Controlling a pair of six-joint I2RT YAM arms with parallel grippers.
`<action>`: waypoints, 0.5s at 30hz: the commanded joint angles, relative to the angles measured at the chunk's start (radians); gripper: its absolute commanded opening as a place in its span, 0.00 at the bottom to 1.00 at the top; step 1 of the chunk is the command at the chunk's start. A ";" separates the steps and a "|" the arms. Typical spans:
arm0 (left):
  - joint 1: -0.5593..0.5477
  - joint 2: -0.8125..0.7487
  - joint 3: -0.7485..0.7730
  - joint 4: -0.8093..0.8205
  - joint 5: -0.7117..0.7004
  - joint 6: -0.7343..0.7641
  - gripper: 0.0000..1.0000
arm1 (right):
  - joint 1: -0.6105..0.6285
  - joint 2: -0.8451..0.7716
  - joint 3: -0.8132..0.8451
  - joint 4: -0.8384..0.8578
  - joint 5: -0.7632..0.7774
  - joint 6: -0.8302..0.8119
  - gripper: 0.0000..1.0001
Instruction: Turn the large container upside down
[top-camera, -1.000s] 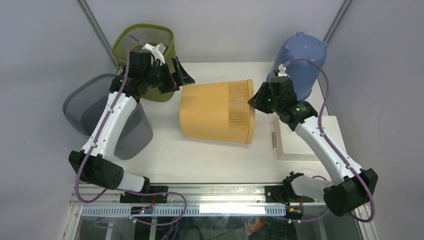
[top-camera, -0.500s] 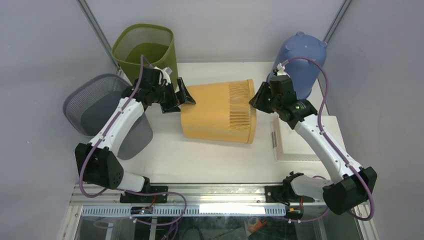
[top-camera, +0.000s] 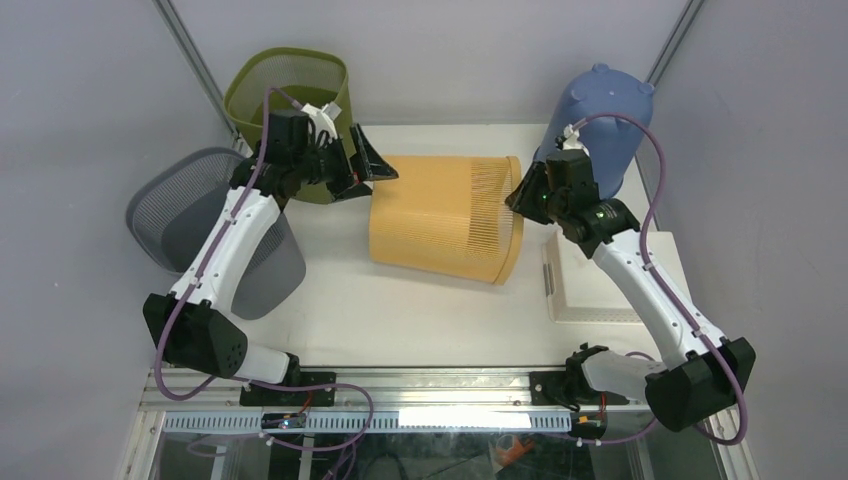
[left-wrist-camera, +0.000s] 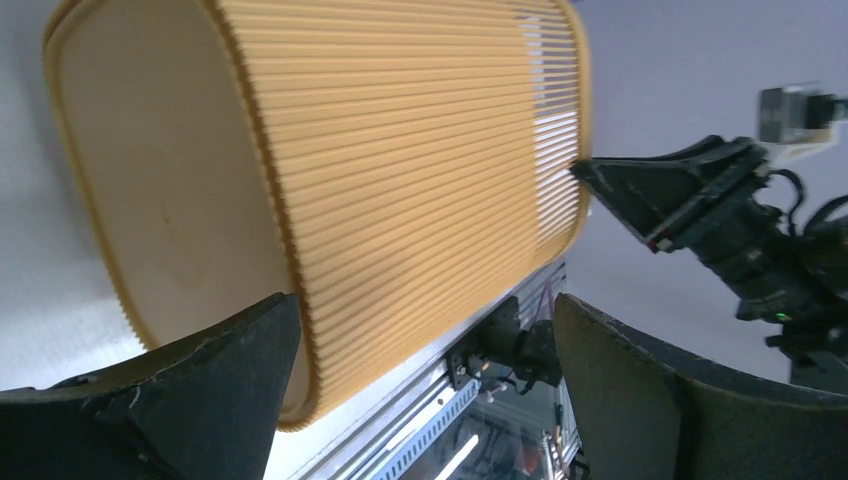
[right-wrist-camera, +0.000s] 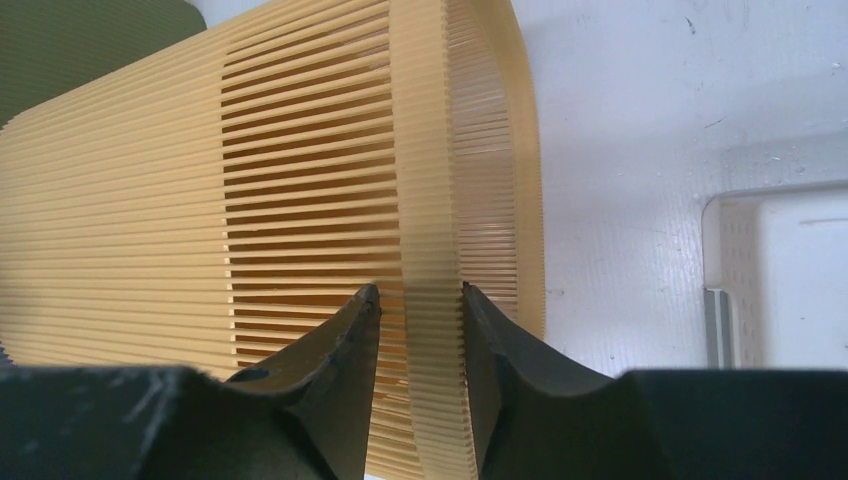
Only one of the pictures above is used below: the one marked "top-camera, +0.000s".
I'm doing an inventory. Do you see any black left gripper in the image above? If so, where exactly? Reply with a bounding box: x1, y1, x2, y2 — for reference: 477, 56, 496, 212
294, 124, 398, 202

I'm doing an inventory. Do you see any large blue plastic bucket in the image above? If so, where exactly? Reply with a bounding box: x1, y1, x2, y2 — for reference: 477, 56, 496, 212
533, 63, 655, 199

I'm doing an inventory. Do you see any yellow mesh bin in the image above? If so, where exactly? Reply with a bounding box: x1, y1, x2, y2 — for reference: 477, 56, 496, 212
368, 155, 524, 285

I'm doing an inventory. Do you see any white perforated plastic basket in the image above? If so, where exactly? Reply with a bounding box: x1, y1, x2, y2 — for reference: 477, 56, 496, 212
541, 230, 694, 326

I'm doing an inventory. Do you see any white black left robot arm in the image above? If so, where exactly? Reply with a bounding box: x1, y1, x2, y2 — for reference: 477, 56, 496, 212
143, 105, 399, 406

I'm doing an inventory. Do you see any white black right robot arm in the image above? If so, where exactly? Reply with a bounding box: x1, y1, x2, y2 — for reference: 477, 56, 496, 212
505, 149, 756, 445

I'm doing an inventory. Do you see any olive green mesh bin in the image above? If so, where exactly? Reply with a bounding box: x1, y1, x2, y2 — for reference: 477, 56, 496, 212
224, 47, 353, 206

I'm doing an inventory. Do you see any grey mesh bin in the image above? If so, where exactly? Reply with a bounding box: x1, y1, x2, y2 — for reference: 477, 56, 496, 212
125, 147, 306, 320

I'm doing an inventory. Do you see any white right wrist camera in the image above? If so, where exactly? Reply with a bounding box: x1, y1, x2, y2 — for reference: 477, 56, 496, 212
555, 124, 589, 155

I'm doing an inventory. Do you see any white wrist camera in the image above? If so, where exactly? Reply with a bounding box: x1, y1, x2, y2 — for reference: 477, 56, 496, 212
555, 124, 589, 155
301, 102, 342, 140

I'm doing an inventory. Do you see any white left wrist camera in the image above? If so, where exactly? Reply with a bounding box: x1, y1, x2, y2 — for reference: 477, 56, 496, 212
301, 102, 342, 140

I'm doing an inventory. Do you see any aluminium front rail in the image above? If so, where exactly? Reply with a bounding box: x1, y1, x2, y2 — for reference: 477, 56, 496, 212
139, 367, 650, 439

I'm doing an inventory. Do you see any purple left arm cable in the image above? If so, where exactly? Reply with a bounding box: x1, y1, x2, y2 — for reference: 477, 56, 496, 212
152, 87, 374, 480

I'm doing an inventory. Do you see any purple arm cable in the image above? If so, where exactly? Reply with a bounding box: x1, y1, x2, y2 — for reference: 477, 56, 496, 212
549, 113, 750, 446
152, 87, 374, 480

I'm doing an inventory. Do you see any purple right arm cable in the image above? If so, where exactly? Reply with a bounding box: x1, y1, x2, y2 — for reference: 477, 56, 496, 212
549, 113, 750, 446

